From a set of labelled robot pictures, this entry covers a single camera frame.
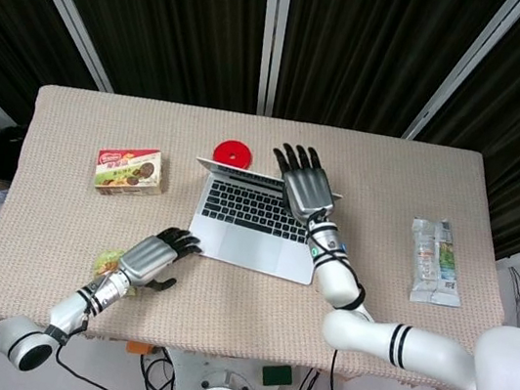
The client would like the dark green block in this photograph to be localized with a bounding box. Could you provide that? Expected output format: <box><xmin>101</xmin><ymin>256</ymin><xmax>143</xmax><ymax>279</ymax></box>
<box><xmin>258</xmin><ymin>361</ymin><xmax>296</xmax><ymax>390</ymax></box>

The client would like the silver laptop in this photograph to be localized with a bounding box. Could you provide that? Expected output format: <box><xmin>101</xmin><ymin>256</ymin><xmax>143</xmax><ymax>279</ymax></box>
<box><xmin>179</xmin><ymin>154</ymin><xmax>348</xmax><ymax>290</ymax></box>

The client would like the small orange object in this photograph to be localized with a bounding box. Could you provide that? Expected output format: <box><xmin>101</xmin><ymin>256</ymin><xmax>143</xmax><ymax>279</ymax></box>
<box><xmin>124</xmin><ymin>339</ymin><xmax>153</xmax><ymax>357</ymax></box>

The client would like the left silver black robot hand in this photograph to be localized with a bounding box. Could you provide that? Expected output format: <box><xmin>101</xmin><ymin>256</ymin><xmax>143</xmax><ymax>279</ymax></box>
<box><xmin>113</xmin><ymin>218</ymin><xmax>207</xmax><ymax>301</ymax></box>

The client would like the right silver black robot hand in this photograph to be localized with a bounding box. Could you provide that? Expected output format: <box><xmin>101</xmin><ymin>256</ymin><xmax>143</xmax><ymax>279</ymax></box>
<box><xmin>262</xmin><ymin>140</ymin><xmax>345</xmax><ymax>227</ymax></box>

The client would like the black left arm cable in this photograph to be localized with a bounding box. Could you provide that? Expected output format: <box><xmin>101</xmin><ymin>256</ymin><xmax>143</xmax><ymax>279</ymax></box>
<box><xmin>47</xmin><ymin>304</ymin><xmax>158</xmax><ymax>390</ymax></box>

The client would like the beige woven tablecloth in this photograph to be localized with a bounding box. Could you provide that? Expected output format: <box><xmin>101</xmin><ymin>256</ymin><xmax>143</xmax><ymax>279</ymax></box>
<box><xmin>0</xmin><ymin>73</ymin><xmax>520</xmax><ymax>390</ymax></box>

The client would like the white partition frame post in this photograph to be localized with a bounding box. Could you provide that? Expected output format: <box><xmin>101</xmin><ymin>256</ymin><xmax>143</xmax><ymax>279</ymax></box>
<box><xmin>400</xmin><ymin>0</ymin><xmax>520</xmax><ymax>157</ymax></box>
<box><xmin>246</xmin><ymin>0</ymin><xmax>293</xmax><ymax>119</ymax></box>
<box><xmin>0</xmin><ymin>0</ymin><xmax>130</xmax><ymax>94</ymax></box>

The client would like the green snack bag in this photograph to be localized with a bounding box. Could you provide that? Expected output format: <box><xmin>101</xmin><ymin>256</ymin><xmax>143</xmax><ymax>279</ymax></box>
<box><xmin>90</xmin><ymin>244</ymin><xmax>143</xmax><ymax>301</ymax></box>

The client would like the red round disc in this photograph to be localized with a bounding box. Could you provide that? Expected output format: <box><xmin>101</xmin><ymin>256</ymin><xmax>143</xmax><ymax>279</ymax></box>
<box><xmin>210</xmin><ymin>136</ymin><xmax>256</xmax><ymax>172</ymax></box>

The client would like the black bag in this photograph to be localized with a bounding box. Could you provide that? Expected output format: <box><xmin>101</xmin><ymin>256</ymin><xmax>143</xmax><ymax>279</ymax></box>
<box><xmin>0</xmin><ymin>121</ymin><xmax>30</xmax><ymax>184</ymax></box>

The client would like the cookie box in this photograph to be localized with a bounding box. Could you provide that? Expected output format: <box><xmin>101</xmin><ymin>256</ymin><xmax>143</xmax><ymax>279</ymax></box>
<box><xmin>90</xmin><ymin>139</ymin><xmax>170</xmax><ymax>204</ymax></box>

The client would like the silver snack packet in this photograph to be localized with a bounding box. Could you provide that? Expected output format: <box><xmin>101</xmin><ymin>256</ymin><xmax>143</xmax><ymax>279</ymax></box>
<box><xmin>400</xmin><ymin>214</ymin><xmax>475</xmax><ymax>311</ymax></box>

